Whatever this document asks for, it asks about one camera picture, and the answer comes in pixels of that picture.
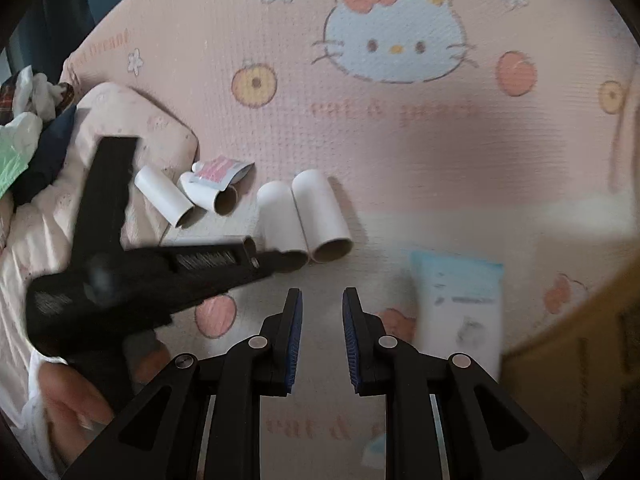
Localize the plaid cloth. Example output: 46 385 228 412
0 77 26 126

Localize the pale pink quilt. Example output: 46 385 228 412
0 82 201 411

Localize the pale blue packet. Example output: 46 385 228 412
409 251 505 376

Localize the white crumpled cloth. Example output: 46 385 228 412
12 67 76 119

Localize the navy cloth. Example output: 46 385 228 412
15 105 79 206

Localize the pink white sachet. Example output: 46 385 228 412
192 156 252 191

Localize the cardboard box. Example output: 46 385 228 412
500 285 640 463

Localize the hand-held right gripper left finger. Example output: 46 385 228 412
62 287 304 480

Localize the pink printed blanket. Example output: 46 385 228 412
60 0 640 480

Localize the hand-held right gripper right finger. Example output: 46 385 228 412
341 287 584 480

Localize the green plastic bag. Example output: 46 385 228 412
0 112 44 199

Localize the person's left hand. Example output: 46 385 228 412
39 354 116 433

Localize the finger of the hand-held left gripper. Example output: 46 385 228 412
160 236 311 306

